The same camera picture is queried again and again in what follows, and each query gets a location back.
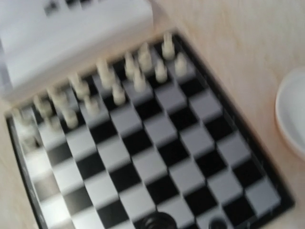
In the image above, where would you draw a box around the red white bowl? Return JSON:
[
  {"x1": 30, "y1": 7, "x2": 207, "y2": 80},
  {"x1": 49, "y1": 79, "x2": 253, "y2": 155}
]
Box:
[{"x1": 274, "y1": 67, "x2": 305, "y2": 159}]

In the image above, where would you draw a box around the white plastic compartment tray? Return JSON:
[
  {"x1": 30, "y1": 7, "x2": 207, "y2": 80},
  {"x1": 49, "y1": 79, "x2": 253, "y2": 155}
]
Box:
[{"x1": 0, "y1": 0, "x2": 153, "y2": 101}]

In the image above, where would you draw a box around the black white chessboard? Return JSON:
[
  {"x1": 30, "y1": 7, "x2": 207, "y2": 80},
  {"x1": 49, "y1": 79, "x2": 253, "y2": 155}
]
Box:
[{"x1": 5, "y1": 33, "x2": 295, "y2": 229}]

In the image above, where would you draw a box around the black chess piece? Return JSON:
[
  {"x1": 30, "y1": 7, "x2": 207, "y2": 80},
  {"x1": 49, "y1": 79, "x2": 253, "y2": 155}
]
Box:
[{"x1": 208, "y1": 217, "x2": 227, "y2": 229}]

